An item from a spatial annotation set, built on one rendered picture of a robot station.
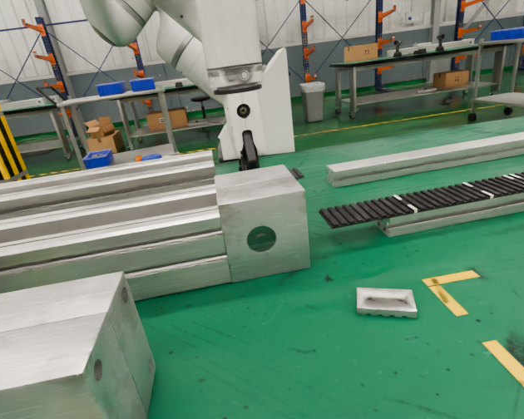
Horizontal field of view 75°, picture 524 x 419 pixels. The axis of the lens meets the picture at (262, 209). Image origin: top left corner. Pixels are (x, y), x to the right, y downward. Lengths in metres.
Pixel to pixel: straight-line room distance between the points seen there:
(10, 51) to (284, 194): 8.71
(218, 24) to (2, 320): 0.41
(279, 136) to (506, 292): 0.61
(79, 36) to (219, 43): 8.00
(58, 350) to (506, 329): 0.32
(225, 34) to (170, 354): 0.40
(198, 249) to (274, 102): 0.54
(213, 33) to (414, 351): 0.44
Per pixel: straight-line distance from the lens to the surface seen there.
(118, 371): 0.24
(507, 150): 0.78
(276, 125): 0.85
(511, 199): 0.53
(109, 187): 0.55
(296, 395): 0.28
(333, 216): 0.43
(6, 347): 0.24
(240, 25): 0.52
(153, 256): 0.37
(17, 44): 8.90
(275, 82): 0.83
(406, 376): 0.29
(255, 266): 0.38
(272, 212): 0.35
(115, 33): 0.97
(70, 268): 0.39
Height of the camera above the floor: 1.00
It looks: 24 degrees down
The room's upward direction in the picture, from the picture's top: 8 degrees counter-clockwise
